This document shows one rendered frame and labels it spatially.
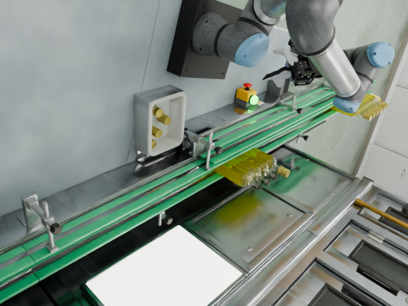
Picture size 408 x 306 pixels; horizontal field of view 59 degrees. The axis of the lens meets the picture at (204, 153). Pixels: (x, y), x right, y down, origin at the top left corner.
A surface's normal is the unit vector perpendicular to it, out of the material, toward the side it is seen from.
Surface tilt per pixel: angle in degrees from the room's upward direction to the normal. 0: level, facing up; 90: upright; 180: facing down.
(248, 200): 90
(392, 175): 90
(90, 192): 90
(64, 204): 90
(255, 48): 9
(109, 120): 0
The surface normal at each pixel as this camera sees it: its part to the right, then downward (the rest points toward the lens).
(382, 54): 0.15, 0.13
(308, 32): -0.28, 0.77
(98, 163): 0.72, 0.42
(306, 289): 0.10, -0.85
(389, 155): -0.68, 0.32
